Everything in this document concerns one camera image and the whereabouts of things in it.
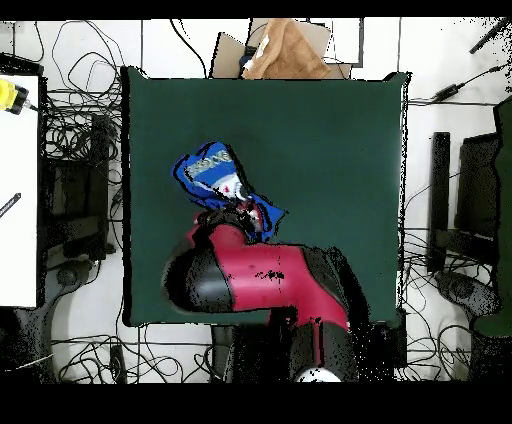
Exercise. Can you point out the blue shirt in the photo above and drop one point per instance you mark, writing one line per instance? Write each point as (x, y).
(208, 172)

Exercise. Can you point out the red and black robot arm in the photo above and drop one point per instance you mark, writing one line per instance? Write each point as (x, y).
(272, 276)

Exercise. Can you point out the dark green table cloth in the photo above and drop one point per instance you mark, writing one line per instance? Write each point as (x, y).
(320, 160)

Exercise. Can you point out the cardboard box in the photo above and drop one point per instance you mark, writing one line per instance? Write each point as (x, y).
(228, 56)

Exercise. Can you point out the brown towel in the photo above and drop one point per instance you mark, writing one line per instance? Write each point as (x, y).
(288, 56)

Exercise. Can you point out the black chair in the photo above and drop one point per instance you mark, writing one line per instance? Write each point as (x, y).
(478, 184)

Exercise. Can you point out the white table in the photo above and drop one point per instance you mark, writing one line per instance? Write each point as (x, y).
(18, 180)

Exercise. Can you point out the black marker pen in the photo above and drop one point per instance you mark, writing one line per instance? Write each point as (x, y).
(10, 204)

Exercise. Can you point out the yellow and black tool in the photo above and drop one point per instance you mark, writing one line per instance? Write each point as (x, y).
(8, 96)

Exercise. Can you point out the black rod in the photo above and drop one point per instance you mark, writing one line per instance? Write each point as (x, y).
(490, 36)

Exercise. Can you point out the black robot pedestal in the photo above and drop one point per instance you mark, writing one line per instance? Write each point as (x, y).
(222, 352)

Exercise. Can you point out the black metal frame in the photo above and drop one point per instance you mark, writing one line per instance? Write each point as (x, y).
(98, 180)

